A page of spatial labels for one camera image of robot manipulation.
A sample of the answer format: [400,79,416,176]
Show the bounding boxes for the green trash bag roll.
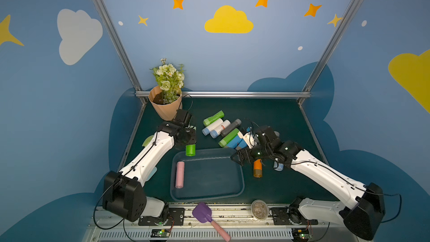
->
[185,144,196,157]

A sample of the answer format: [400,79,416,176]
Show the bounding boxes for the pink trash bag roll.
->
[175,161,185,189]

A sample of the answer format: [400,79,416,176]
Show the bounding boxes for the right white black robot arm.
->
[231,126,386,241]

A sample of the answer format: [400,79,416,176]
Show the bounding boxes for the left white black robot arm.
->
[101,109,197,224]

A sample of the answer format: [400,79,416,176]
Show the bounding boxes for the orange trash bag roll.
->
[253,159,263,178]

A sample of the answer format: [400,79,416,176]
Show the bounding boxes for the white blue trash bag roll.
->
[202,118,223,136]

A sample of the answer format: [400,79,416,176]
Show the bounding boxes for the white roll blue end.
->
[273,162,284,171]

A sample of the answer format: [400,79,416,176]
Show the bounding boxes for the dark grey trash bag roll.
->
[221,119,241,137]

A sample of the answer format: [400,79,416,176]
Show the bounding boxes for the teal plastic storage box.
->
[170,148,245,202]

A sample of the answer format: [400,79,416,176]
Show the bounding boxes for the beige flower pot with plant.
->
[149,58,185,121]

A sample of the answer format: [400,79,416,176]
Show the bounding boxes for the light blue toy shovel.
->
[146,167,157,181]

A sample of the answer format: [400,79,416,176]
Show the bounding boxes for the round clear lid dish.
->
[251,199,270,220]

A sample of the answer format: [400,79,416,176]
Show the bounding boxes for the right circuit board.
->
[292,229,312,242]

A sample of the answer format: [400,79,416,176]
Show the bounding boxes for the circuit board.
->
[151,229,171,239]
[292,229,312,242]

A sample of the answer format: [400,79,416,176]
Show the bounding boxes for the left circuit board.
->
[151,229,171,239]

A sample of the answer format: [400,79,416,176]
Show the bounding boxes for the green trowel wooden handle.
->
[142,135,154,147]

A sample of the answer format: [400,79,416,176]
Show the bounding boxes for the aluminium frame rail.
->
[135,90,312,99]

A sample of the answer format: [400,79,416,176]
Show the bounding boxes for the purple toy shovel pink handle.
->
[192,202,231,242]

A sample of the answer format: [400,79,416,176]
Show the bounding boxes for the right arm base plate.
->
[269,207,319,225]

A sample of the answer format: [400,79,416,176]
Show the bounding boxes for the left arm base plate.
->
[138,207,185,226]

